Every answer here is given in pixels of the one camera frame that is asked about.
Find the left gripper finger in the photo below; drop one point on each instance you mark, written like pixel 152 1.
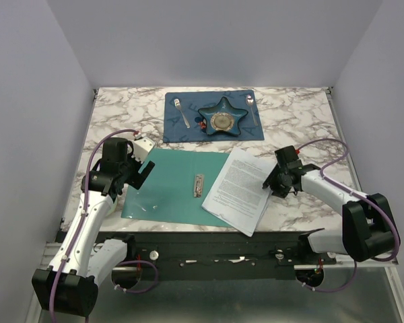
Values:
pixel 146 169
pixel 136 179

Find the metal folder clip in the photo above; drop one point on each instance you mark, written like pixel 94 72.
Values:
pixel 198 185

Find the blue star-shaped dish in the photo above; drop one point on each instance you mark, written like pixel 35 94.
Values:
pixel 222 118

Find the silver spoon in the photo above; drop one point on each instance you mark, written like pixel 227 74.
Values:
pixel 250 101

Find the silver fork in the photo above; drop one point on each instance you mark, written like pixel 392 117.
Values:
pixel 178 106

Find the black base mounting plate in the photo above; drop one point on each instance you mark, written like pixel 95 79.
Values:
pixel 214 256

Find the blue placemat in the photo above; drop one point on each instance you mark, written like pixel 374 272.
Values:
pixel 191 117

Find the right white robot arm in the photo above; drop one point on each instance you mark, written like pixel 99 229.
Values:
pixel 367 229

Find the teal plastic folder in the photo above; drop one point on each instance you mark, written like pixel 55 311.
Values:
pixel 167 193

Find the printed paper sheets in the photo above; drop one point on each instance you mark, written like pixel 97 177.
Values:
pixel 237 196

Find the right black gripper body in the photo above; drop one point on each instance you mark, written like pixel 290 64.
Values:
pixel 277 182

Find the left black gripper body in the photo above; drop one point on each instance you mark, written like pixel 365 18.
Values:
pixel 128 168

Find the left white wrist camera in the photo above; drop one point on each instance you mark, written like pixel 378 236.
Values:
pixel 142 146

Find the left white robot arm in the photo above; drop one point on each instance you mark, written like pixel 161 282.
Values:
pixel 70 282

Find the green floral bowl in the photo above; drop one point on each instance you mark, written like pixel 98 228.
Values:
pixel 112 210

